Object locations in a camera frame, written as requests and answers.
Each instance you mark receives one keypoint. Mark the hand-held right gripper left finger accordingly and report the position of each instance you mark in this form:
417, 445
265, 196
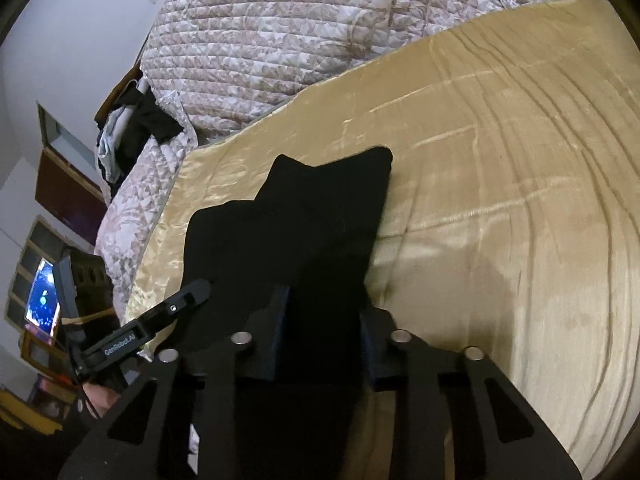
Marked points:
277, 340

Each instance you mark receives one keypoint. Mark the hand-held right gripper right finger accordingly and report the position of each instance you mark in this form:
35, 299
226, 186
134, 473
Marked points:
372, 360

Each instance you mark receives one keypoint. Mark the floral quilted bedspread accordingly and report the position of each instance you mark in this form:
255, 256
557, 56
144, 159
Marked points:
300, 35

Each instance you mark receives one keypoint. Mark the black pants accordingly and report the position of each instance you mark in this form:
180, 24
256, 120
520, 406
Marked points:
300, 220

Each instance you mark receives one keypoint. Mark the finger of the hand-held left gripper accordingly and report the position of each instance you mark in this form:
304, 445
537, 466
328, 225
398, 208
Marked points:
175, 307

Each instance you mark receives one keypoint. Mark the gold satin blanket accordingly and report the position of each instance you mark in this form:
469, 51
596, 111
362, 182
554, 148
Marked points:
500, 185

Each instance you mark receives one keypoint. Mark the wooden framed cabinet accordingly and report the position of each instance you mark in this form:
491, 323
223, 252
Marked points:
30, 240

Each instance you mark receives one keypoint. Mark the dark clothes pile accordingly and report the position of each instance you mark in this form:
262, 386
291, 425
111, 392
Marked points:
145, 125

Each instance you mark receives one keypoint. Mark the dark wooden board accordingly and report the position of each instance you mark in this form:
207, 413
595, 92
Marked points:
65, 195

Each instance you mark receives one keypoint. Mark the yellow wooden furniture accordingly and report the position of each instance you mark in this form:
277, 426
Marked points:
30, 420

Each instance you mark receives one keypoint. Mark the person's left hand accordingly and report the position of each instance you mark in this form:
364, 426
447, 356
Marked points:
102, 402

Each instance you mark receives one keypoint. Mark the lit screen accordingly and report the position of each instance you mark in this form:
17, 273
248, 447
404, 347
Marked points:
42, 300

